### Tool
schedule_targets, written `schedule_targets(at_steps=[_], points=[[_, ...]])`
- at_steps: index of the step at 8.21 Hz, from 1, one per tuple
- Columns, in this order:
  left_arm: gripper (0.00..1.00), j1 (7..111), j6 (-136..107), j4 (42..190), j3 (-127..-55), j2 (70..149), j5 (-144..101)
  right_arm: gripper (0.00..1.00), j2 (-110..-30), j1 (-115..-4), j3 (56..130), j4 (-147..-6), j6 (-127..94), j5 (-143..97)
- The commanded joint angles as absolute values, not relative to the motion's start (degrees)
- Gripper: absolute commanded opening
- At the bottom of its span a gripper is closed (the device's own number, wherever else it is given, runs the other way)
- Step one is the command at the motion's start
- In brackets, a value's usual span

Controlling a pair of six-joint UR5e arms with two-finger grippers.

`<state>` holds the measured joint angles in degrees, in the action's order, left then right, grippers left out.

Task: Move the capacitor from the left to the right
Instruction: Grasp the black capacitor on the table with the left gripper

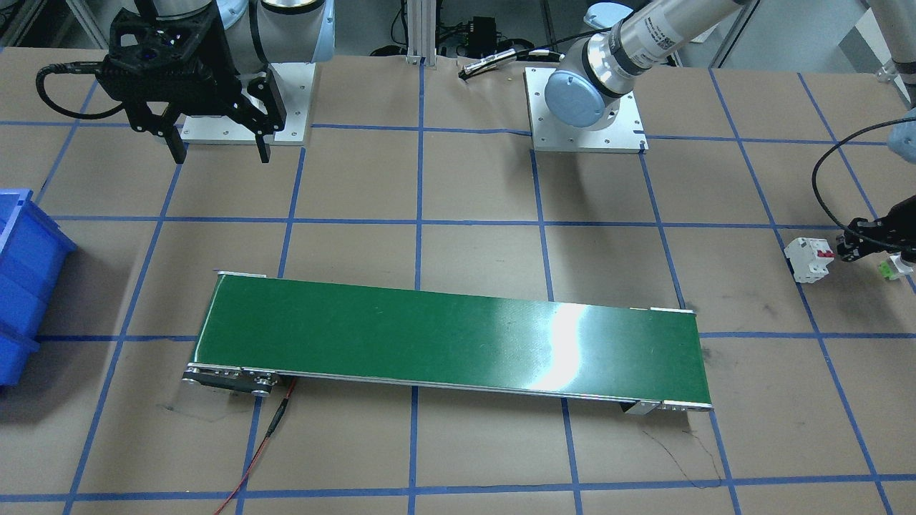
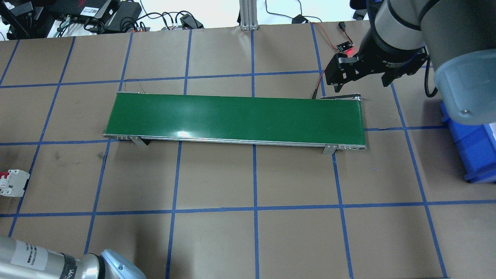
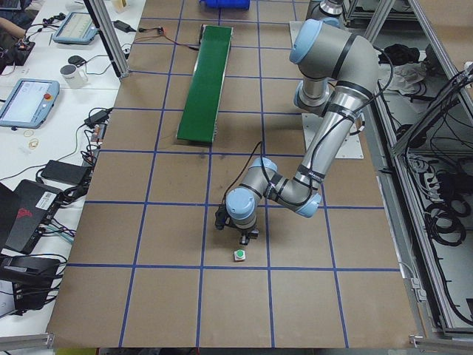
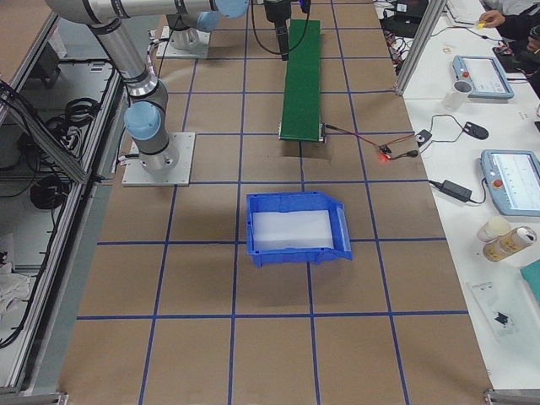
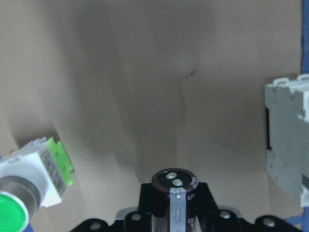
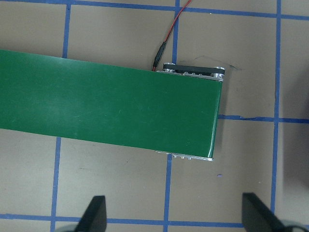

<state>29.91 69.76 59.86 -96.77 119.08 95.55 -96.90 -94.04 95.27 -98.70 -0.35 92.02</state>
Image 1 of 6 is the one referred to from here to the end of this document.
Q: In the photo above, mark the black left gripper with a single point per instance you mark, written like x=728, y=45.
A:
x=874, y=236

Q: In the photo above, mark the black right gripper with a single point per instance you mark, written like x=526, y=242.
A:
x=263, y=98

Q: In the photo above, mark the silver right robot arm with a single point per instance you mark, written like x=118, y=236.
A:
x=282, y=34

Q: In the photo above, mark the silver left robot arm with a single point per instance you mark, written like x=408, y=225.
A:
x=601, y=67

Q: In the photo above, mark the white red circuit breaker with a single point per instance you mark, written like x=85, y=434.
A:
x=809, y=259

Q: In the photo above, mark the blue plastic bin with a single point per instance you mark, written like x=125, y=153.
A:
x=33, y=250

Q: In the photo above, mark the green conveyor belt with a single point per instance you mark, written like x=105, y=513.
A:
x=257, y=329

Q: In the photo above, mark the aluminium frame post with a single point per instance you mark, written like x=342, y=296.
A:
x=422, y=19

